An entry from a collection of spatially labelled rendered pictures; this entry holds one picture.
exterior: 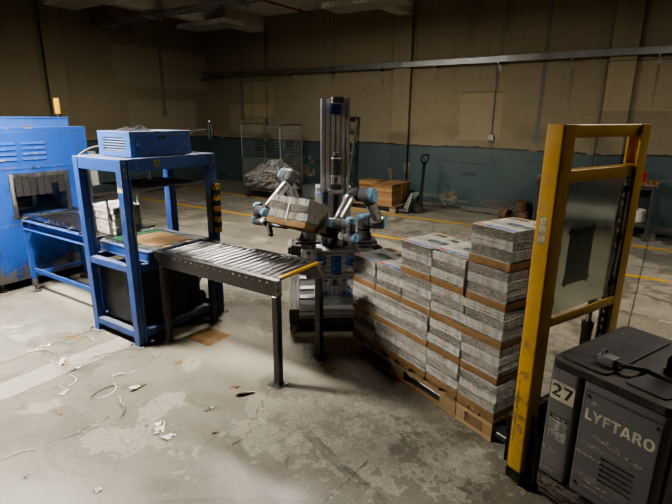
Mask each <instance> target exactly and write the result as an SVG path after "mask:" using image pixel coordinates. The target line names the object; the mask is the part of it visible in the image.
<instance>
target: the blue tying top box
mask: <svg viewBox="0 0 672 504"><path fill-rule="evenodd" d="M149 130H153V131H120V130H98V131H97V137H98V145H99V153H100V155H107V156H119V157H130V158H133V157H147V156H161V155H175V154H189V153H191V143H190V135H189V136H187V134H189V133H190V130H164V129H149Z"/></svg>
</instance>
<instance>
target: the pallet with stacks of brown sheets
mask: <svg viewBox="0 0 672 504"><path fill-rule="evenodd" d="M359 187H363V188H375V189H376V190H377V193H378V194H377V195H378V199H377V201H376V203H377V206H383V207H389V211H384V210H379V211H380V212H384V213H392V214H397V213H398V208H404V205H405V203H406V201H407V199H408V197H409V195H410V189H409V188H410V181H398V180H388V181H386V179H374V178H365V179H360V180H359ZM356 204H363V202H358V201H356V202H354V204H352V205H351V208H353V209H360V210H368V209H367V208H360V207H353V205H354V206H356Z"/></svg>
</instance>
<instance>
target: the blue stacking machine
mask: <svg viewBox="0 0 672 504"><path fill-rule="evenodd" d="M53 103H54V110H55V117H33V116H0V286H2V290H0V293H6V292H9V290H8V289H4V285H6V284H10V283H14V282H18V281H22V280H26V279H30V278H31V274H30V268H29V262H28V257H27V251H26V245H25V239H24V233H23V228H28V227H26V226H23V225H21V224H20V223H22V222H21V218H22V217H25V215H24V213H25V214H30V215H34V216H36V215H42V214H49V213H56V212H62V211H72V212H77V211H74V210H73V209H72V206H73V207H78V208H79V206H78V198H77V191H76V184H75V177H74V169H73V162H72V156H75V155H79V154H80V153H81V152H82V151H84V150H85V149H87V140H86V133H85V126H69V125H68V118H69V117H62V114H61V110H60V103H59V98H58V97H53ZM87 170H88V177H89V185H90V193H91V198H92V201H93V203H94V195H93V187H92V186H94V185H99V177H98V170H90V169H87ZM22 219H24V218H22ZM31 240H32V246H33V252H34V258H35V264H36V268H39V269H42V270H43V269H47V268H51V267H56V266H60V265H64V264H68V263H72V262H77V261H81V255H80V248H79V244H76V243H72V242H69V241H65V240H61V239H58V238H54V237H50V236H46V235H43V234H39V233H35V232H32V235H31Z"/></svg>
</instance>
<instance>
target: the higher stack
mask: <svg viewBox="0 0 672 504"><path fill-rule="evenodd" d="M494 220H495V219H492V221H483V222H477V223H473V226H472V237H471V238H472V241H471V243H472V245H471V251H470V253H471V254H475V255H478V256H481V257H485V258H488V259H491V260H495V261H498V262H502V263H505V264H509V265H511V264H516V263H520V262H524V261H529V260H532V251H533V243H534V235H535V226H536V221H532V220H527V219H522V218H515V217H511V218H503V219H498V220H495V221H494ZM468 266H469V269H468V278H467V280H468V284H467V286H468V288H467V291H470V292H472V293H475V294H477V295H480V296H483V297H485V298H488V299H490V300H493V301H496V302H498V303H501V304H504V305H507V304H511V303H514V302H518V301H520V300H524V299H526V301H527V293H528V285H529V276H530V268H531V267H529V268H525V269H521V270H517V271H513V272H506V271H503V270H500V269H496V268H493V267H490V266H487V265H483V264H480V263H477V262H474V261H471V262H469V265H468ZM465 300H466V301H465V306H466V308H465V315H464V318H463V320H464V321H463V324H464V326H465V327H467V328H469V329H472V330H474V331H476V332H478V333H480V334H482V335H485V336H487V337H489V338H491V339H493V340H495V341H497V342H499V343H503V342H506V341H509V340H511V339H514V338H516V337H519V336H521V338H522V335H523V326H524V318H525V310H526V306H523V307H520V308H517V309H513V310H510V311H507V312H503V311H500V310H498V309H495V308H492V307H490V306H487V305H485V304H482V303H480V302H477V301H475V300H472V299H470V298H466V299H465ZM462 335H463V336H462V337H463V339H462V344H461V345H462V348H461V350H462V357H461V360H462V361H464V362H466V363H468V364H470V365H471V366H473V367H475V368H477V369H479V370H480V371H482V372H484V373H486V374H488V375H490V376H492V377H493V378H495V379H499V378H501V377H504V376H506V375H509V374H511V373H513V372H516V371H517V373H518V368H519V360H520V351H521V343H522V342H520V343H517V344H515V345H512V346H510V347H507V348H504V349H502V350H499V349H497V348H495V347H493V346H491V345H489V344H487V343H485V342H482V341H480V340H478V339H476V338H474V337H472V336H470V335H468V334H466V333H463V334H462ZM516 385H517V377H516V378H514V379H511V380H509V381H506V382H504V383H502V384H499V385H497V386H496V385H494V384H492V383H490V382H488V381H487V380H485V379H483V378H481V377H479V376H478V375H476V374H474V373H472V372H470V371H469V370H467V369H465V368H463V367H461V368H460V378H459V383H458V393H459V394H461V395H463V396H464V397H466V398H468V399H469V400H471V401H472V402H474V403H476V404H477V405H479V406H480V407H482V408H484V409H485V410H487V411H488V412H490V413H492V414H493V415H494V414H495V413H497V412H499V411H501V410H503V409H505V408H507V407H509V406H511V405H513V406H514V401H515V393H516ZM508 417H509V413H507V414H505V415H503V416H501V417H499V418H497V419H495V420H491V419H489V418H488V417H486V416H485V415H483V414H481V413H480V412H478V411H477V410H475V409H473V408H472V407H470V406H469V405H467V404H465V403H464V402H462V401H461V400H459V399H457V402H456V415H455V418H456V419H458V420H459V421H461V422H462V423H464V424H465V425H467V426H468V427H469V428H471V429H472V430H474V431H475V432H477V433H478V434H480V435H481V436H483V437H484V438H486V439H487V440H489V441H490V442H491V441H493V440H494V436H493V431H494V428H495V423H497V422H500V423H501V424H503V425H504V426H506V427H507V425H508Z"/></svg>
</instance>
